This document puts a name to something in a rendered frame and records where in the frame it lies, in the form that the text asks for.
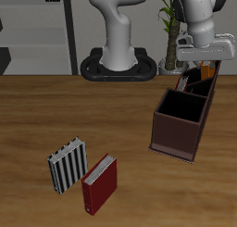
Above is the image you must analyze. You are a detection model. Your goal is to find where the orange book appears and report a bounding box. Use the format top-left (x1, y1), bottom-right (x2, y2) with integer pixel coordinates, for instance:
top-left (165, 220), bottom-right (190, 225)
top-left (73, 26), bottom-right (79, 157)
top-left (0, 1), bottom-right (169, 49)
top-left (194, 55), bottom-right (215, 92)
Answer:
top-left (200, 60), bottom-right (216, 81)

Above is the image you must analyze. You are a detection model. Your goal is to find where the flat black base plate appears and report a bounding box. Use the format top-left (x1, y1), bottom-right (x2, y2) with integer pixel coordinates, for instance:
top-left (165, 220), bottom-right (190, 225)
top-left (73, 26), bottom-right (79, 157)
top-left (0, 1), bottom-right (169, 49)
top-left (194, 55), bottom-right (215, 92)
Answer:
top-left (80, 46), bottom-right (158, 82)

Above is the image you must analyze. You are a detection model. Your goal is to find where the grey shelf unit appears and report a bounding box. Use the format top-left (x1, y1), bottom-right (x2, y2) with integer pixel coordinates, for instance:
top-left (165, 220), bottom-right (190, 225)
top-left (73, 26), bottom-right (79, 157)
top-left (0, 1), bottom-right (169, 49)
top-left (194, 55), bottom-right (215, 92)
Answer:
top-left (0, 0), bottom-right (79, 76)

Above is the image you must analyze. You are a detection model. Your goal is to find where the black and white striped book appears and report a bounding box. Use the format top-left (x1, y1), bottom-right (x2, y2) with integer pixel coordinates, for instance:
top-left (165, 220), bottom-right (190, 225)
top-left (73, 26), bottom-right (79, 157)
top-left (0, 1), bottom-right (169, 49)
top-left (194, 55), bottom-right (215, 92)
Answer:
top-left (46, 136), bottom-right (89, 195)

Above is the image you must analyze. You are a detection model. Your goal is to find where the red book with white pages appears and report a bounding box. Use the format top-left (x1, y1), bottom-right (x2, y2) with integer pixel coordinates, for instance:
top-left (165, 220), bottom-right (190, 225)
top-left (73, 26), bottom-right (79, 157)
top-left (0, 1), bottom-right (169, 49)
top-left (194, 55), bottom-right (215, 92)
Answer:
top-left (174, 75), bottom-right (190, 93)
top-left (81, 153), bottom-right (119, 217)

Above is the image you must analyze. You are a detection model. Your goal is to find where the black angular object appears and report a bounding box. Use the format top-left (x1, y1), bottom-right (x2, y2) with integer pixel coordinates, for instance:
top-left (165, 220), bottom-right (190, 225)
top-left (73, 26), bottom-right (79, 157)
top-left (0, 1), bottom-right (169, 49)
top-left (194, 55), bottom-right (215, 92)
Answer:
top-left (0, 46), bottom-right (13, 76)

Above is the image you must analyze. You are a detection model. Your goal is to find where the dark brown desk caddy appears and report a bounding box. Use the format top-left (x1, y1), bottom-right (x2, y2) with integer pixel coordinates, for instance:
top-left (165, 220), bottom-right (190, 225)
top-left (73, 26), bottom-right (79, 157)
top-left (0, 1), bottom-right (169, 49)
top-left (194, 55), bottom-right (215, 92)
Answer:
top-left (148, 59), bottom-right (222, 165)

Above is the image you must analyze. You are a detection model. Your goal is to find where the green pot plant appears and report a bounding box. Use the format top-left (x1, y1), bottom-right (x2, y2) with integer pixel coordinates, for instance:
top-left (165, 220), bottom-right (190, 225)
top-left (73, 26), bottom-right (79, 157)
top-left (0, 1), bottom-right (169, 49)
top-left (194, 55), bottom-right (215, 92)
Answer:
top-left (157, 0), bottom-right (190, 77)

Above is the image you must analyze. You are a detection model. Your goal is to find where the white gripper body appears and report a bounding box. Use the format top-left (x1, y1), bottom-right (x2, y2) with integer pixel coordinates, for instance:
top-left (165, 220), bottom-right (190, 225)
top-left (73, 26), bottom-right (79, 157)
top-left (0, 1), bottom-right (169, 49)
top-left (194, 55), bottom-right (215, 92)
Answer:
top-left (175, 32), bottom-right (236, 63)

